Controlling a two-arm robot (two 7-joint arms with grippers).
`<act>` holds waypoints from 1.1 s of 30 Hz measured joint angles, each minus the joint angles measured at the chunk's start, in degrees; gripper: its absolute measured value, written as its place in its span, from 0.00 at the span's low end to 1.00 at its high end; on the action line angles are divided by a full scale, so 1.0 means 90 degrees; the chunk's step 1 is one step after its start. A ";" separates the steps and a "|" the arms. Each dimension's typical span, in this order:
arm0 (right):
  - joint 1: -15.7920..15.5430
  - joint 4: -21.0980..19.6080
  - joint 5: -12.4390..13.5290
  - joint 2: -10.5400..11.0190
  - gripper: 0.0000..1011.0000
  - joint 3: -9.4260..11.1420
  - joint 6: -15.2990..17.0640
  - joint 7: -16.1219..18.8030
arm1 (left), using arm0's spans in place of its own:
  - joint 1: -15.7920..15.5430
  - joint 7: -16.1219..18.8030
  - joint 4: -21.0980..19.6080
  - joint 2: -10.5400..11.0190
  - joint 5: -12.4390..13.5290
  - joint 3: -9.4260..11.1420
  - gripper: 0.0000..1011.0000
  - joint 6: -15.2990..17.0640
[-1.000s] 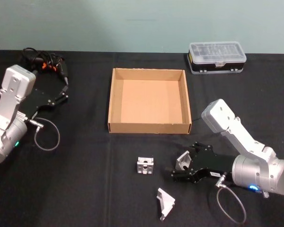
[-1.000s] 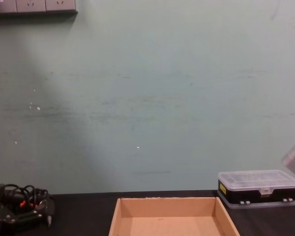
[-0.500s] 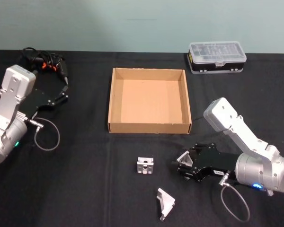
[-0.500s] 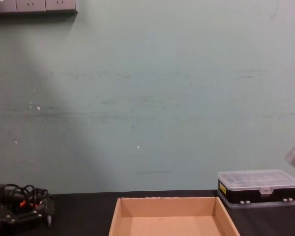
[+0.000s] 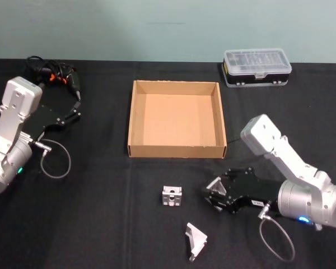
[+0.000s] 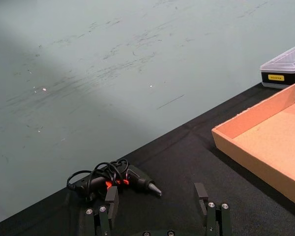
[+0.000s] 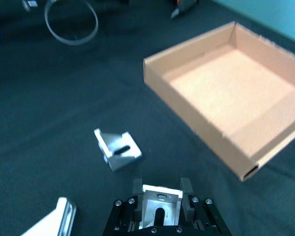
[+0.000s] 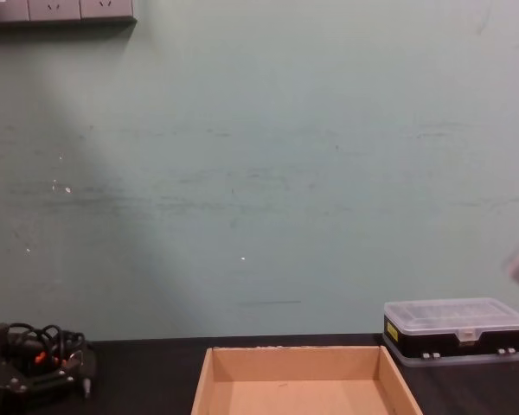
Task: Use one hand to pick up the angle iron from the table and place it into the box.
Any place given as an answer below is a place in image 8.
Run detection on black table cloth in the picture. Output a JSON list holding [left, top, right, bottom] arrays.
[[0, 331, 519, 415]]

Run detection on clear plastic case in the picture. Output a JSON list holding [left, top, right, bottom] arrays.
[[382, 297, 519, 369]]

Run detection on black corded tool orange parts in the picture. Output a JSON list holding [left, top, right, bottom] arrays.
[[0, 322, 90, 378]]

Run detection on grey wall socket panel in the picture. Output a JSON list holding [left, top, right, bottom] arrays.
[[0, 0, 138, 29]]

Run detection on shallow brown cardboard tray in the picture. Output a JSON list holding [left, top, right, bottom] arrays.
[[190, 345, 425, 415]]

